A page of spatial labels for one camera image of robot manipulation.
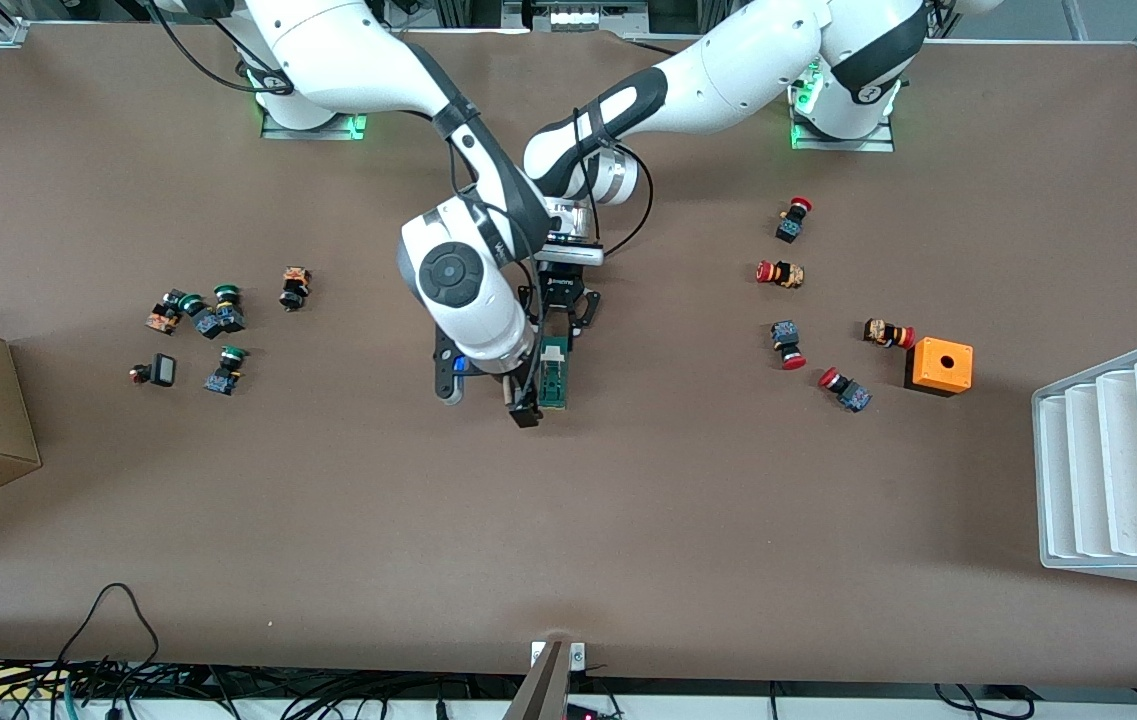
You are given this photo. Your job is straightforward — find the green circuit board module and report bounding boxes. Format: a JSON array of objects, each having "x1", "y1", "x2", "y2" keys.
[{"x1": 538, "y1": 338, "x2": 572, "y2": 411}]

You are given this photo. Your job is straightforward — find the red mushroom button blue block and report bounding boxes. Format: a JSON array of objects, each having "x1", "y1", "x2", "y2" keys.
[
  {"x1": 770, "y1": 320, "x2": 808, "y2": 372},
  {"x1": 817, "y1": 366, "x2": 873, "y2": 414},
  {"x1": 775, "y1": 196, "x2": 814, "y2": 244}
]

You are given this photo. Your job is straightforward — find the green button blue contact block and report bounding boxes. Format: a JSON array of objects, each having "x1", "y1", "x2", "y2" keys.
[
  {"x1": 213, "y1": 284, "x2": 247, "y2": 334},
  {"x1": 204, "y1": 345, "x2": 249, "y2": 397},
  {"x1": 178, "y1": 293, "x2": 224, "y2": 341}
]

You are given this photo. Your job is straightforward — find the black device with white lights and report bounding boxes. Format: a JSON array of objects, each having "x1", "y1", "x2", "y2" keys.
[{"x1": 503, "y1": 0, "x2": 651, "y2": 33}]

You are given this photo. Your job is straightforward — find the red yellow-ringed emergency button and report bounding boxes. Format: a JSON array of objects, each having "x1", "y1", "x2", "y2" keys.
[{"x1": 863, "y1": 318, "x2": 917, "y2": 351}]

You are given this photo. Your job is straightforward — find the small red button black block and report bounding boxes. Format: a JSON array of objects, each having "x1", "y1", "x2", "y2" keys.
[{"x1": 128, "y1": 353, "x2": 179, "y2": 389}]

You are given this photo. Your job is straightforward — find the white slotted rack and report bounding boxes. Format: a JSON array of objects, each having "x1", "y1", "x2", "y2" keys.
[{"x1": 1031, "y1": 333, "x2": 1137, "y2": 593}]

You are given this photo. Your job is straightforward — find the yellow tag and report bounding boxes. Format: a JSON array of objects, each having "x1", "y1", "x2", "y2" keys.
[{"x1": 0, "y1": 668, "x2": 64, "y2": 701}]

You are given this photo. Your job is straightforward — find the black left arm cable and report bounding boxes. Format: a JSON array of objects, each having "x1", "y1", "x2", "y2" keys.
[{"x1": 571, "y1": 105, "x2": 656, "y2": 259}]

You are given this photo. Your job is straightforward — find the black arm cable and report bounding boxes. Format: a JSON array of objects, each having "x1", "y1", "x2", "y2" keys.
[
  {"x1": 571, "y1": 105, "x2": 656, "y2": 259},
  {"x1": 156, "y1": 5, "x2": 297, "y2": 96}
]

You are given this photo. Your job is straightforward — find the aluminium angle bracket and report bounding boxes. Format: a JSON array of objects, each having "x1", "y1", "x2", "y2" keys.
[{"x1": 531, "y1": 641, "x2": 588, "y2": 671}]

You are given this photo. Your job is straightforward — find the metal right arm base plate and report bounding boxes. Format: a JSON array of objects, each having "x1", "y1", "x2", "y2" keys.
[{"x1": 260, "y1": 95, "x2": 369, "y2": 141}]

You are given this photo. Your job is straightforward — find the camera mounting pole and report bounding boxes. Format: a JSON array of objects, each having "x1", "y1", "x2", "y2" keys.
[{"x1": 501, "y1": 640, "x2": 571, "y2": 720}]

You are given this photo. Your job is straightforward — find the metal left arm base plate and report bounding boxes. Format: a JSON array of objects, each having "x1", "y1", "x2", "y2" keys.
[{"x1": 790, "y1": 110, "x2": 897, "y2": 154}]

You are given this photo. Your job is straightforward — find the orange button enclosure box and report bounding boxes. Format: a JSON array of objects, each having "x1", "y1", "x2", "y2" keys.
[{"x1": 903, "y1": 337, "x2": 975, "y2": 398}]

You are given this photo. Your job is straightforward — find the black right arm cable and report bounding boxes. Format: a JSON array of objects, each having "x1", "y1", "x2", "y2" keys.
[{"x1": 156, "y1": 5, "x2": 297, "y2": 96}]

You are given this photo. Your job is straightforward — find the black looped cable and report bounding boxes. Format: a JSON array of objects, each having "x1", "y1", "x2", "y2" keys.
[{"x1": 48, "y1": 583, "x2": 164, "y2": 701}]

